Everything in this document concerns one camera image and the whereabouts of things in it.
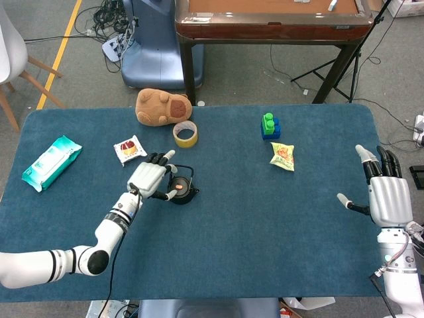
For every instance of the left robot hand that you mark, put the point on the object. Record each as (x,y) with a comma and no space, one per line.
(147,177)

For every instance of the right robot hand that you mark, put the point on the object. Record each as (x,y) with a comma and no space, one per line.
(391,198)

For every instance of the black teapot lid orange knob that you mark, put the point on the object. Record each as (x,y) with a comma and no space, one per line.
(183,191)

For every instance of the black cast iron teapot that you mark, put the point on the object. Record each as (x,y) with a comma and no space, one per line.
(189,198)

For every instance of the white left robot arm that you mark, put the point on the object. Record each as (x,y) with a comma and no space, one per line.
(109,228)

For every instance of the white snack packet red print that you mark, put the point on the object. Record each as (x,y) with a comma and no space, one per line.
(130,150)

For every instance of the black flat floor device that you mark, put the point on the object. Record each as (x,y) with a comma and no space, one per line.
(418,177)

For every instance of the white grey crumpled bag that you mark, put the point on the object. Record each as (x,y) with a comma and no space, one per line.
(418,232)

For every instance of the yellow tape roll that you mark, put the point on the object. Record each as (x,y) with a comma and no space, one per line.
(185,143)

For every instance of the brown capybara plush toy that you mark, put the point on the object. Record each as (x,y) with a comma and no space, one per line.
(152,106)

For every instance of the white power strip with plugs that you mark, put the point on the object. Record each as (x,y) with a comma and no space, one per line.
(420,127)

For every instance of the teal wet wipes pack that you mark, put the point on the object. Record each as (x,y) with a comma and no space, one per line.
(49,162)

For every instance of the blue table mat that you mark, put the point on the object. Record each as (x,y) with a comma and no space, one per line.
(232,248)

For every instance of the yellow crumpled snack packet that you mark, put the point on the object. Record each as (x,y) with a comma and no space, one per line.
(283,157)

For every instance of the blue grey machine base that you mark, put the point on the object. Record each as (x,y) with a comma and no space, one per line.
(155,56)

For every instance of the green building block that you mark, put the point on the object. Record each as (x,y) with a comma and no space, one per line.
(268,126)

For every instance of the blue building block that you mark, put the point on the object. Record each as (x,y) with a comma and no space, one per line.
(277,133)

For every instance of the white floor power strip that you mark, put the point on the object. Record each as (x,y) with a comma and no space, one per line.
(111,49)

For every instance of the white plastic bag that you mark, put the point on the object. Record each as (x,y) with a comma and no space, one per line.
(308,303)

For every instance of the printed cardboard box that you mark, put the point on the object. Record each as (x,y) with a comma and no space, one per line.
(106,308)

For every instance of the black tripod stand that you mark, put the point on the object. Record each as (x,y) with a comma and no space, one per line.
(357,55)

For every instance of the brown mahjong table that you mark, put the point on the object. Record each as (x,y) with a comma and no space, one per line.
(265,31)

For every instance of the white chair wooden legs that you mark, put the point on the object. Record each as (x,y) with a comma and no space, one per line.
(10,49)

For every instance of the white cardboard box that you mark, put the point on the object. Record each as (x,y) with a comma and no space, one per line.
(407,6)

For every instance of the brown cardboard box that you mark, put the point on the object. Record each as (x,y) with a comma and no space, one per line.
(375,4)

